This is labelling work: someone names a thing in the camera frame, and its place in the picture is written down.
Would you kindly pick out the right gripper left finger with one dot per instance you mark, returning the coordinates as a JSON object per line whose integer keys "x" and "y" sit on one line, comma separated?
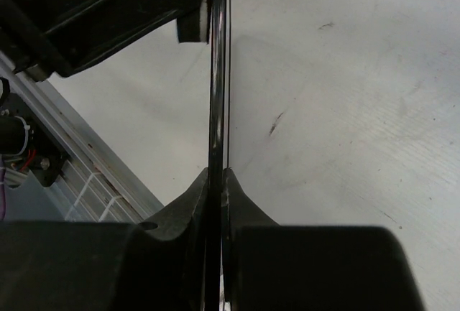
{"x": 154, "y": 265}

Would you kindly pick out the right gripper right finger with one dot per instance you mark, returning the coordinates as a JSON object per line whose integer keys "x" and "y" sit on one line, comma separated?
{"x": 268, "y": 266}

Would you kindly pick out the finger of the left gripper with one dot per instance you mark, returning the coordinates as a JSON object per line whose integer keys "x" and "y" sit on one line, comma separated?
{"x": 69, "y": 36}

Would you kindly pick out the small black-framed whiteboard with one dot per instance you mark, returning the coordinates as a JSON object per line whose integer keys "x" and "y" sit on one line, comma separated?
{"x": 218, "y": 40}

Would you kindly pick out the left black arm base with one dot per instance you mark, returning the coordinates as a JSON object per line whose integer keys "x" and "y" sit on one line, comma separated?
{"x": 27, "y": 146}

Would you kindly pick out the aluminium table frame rail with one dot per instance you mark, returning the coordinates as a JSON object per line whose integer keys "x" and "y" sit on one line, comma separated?
{"x": 94, "y": 184}

